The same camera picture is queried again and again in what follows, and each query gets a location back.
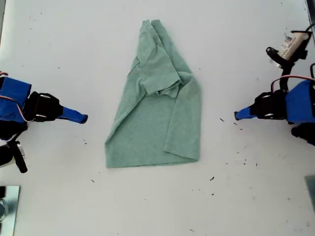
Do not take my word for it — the green t-shirt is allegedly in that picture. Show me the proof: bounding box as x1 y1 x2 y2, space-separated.
105 19 202 169

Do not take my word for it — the red white servo wire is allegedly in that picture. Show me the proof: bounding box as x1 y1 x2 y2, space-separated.
0 71 32 123
270 75 315 93

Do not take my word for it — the black camera stalk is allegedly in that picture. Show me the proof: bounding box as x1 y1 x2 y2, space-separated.
280 62 295 93

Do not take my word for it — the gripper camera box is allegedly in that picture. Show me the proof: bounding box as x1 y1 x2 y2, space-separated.
265 23 315 71
0 140 28 174

